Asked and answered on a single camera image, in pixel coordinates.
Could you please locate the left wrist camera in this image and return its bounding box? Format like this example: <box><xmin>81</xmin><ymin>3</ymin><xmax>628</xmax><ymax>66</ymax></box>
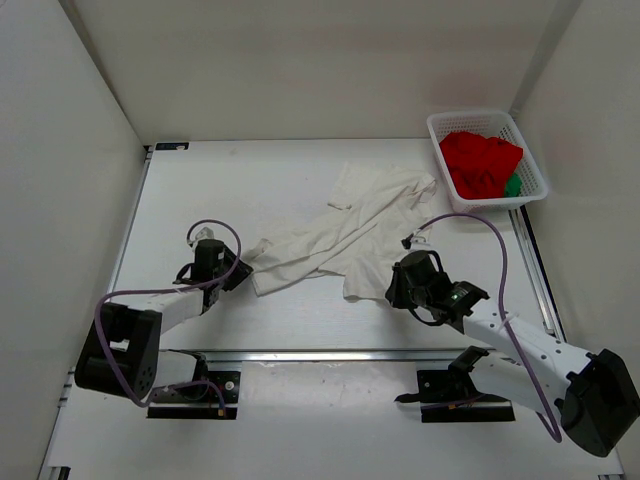
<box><xmin>192</xmin><ymin>226</ymin><xmax>215</xmax><ymax>243</ymax></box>

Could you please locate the white t shirt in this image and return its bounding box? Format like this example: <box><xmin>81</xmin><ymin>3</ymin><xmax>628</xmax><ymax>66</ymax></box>
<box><xmin>243</xmin><ymin>163</ymin><xmax>437</xmax><ymax>300</ymax></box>

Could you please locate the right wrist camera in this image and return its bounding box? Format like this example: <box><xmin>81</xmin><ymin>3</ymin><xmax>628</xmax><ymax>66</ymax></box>
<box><xmin>401</xmin><ymin>231</ymin><xmax>431</xmax><ymax>250</ymax></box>

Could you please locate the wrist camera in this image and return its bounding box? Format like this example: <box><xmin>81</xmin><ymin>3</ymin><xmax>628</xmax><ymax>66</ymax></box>
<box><xmin>192</xmin><ymin>226</ymin><xmax>215</xmax><ymax>243</ymax></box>
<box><xmin>401</xmin><ymin>231</ymin><xmax>431</xmax><ymax>250</ymax></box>

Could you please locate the red t shirt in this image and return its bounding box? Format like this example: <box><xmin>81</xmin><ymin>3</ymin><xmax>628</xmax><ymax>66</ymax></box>
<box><xmin>439</xmin><ymin>132</ymin><xmax>524</xmax><ymax>200</ymax></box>

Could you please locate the green t shirt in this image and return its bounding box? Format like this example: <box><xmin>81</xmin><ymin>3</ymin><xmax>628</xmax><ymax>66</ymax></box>
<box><xmin>503</xmin><ymin>173</ymin><xmax>522</xmax><ymax>198</ymax></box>

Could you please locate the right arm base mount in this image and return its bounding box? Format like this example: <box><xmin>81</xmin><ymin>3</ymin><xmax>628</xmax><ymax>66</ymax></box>
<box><xmin>395</xmin><ymin>346</ymin><xmax>515</xmax><ymax>424</ymax></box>

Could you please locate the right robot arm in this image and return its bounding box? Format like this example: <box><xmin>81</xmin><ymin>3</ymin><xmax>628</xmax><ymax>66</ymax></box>
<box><xmin>385</xmin><ymin>250</ymin><xmax>639</xmax><ymax>458</ymax></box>

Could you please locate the aluminium frame rail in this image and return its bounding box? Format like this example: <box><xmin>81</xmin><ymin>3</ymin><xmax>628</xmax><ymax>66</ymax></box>
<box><xmin>509</xmin><ymin>206</ymin><xmax>566</xmax><ymax>340</ymax></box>

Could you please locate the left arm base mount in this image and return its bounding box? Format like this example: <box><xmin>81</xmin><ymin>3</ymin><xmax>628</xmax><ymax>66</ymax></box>
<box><xmin>147</xmin><ymin>350</ymin><xmax>241</xmax><ymax>420</ymax></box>

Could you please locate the white plastic basket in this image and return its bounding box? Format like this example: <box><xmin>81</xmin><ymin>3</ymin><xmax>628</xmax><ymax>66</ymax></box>
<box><xmin>427</xmin><ymin>109</ymin><xmax>548</xmax><ymax>213</ymax></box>

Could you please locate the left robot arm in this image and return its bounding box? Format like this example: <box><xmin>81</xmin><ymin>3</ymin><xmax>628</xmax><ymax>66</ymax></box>
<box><xmin>74</xmin><ymin>239</ymin><xmax>253</xmax><ymax>408</ymax></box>

